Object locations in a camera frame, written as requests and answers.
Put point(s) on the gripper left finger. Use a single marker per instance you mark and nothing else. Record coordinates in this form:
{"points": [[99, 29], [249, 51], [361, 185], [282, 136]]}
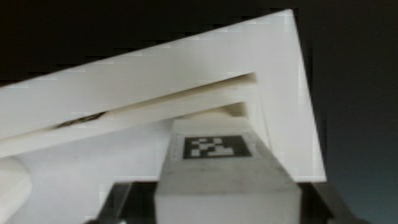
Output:
{"points": [[128, 206]]}

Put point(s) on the white L-shaped fence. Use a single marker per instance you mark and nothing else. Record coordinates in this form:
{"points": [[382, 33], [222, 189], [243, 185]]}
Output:
{"points": [[233, 65]]}

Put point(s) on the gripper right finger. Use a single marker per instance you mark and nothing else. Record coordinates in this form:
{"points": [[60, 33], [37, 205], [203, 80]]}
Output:
{"points": [[323, 209]]}

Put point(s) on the white square table top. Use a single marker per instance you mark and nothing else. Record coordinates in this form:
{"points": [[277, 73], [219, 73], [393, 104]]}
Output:
{"points": [[85, 154]]}

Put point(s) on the white table leg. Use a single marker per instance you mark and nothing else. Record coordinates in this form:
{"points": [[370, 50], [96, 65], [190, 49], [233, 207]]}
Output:
{"points": [[14, 187], [224, 184]]}

